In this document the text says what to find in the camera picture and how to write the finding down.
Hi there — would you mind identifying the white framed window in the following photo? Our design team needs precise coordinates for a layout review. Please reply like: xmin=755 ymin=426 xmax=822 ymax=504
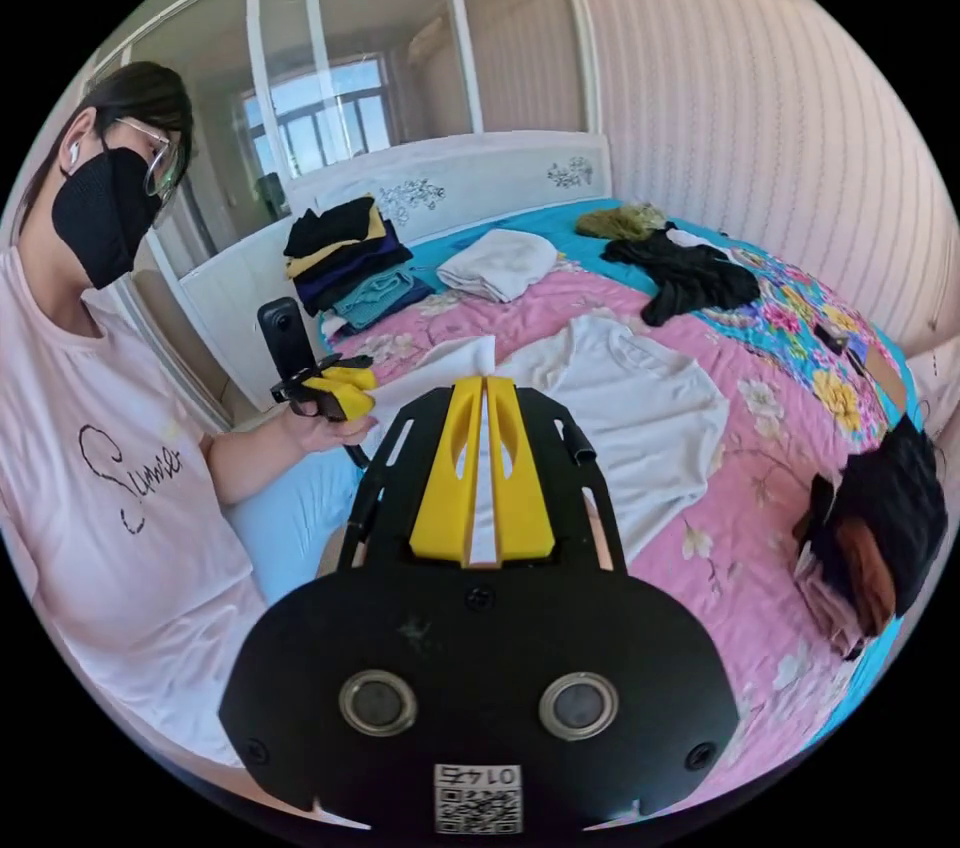
xmin=80 ymin=0 xmax=603 ymax=279

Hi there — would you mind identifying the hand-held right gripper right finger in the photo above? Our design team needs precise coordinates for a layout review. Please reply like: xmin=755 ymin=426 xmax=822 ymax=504
xmin=485 ymin=375 xmax=557 ymax=561

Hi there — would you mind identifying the black garment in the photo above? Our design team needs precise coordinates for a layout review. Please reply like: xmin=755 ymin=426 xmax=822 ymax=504
xmin=602 ymin=223 xmax=763 ymax=329

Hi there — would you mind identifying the white long sleeve shirt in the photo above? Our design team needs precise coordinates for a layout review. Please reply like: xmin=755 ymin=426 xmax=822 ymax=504
xmin=365 ymin=313 xmax=733 ymax=566

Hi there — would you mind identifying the olive green garment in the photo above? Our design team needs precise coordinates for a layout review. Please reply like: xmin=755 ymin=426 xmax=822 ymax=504
xmin=575 ymin=202 xmax=670 ymax=243

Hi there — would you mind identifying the folded white garment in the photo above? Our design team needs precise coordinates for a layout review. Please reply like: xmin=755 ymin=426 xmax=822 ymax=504
xmin=435 ymin=228 xmax=561 ymax=304

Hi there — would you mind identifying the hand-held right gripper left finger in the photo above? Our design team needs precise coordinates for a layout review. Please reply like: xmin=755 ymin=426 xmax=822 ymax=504
xmin=410 ymin=375 xmax=487 ymax=561

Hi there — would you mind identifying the bed with pink floral quilt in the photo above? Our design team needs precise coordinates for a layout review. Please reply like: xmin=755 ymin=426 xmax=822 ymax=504
xmin=179 ymin=131 xmax=948 ymax=774

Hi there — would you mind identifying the person's body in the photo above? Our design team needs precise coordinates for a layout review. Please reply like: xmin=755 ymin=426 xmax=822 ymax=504
xmin=0 ymin=60 xmax=273 ymax=768

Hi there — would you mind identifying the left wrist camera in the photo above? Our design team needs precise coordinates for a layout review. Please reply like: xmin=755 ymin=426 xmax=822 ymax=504
xmin=257 ymin=297 xmax=321 ymax=386

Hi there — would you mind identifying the pile of dark clothes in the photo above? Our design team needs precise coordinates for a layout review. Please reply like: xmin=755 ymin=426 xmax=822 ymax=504
xmin=790 ymin=412 xmax=951 ymax=662

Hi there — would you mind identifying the pile of folded clothes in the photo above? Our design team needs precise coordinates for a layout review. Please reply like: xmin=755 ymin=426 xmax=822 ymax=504
xmin=282 ymin=193 xmax=438 ymax=341

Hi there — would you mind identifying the person's left hand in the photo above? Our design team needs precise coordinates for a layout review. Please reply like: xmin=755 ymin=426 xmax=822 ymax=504
xmin=281 ymin=411 xmax=381 ymax=456

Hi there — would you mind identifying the person's left forearm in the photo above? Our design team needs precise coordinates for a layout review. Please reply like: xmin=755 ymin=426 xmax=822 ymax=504
xmin=205 ymin=412 xmax=300 ymax=509

